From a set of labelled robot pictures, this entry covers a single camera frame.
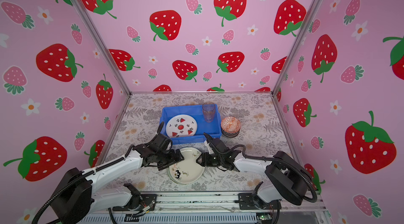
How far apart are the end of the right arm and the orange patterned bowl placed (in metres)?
0.19

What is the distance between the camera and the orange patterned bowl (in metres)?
0.92

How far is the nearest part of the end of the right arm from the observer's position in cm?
65
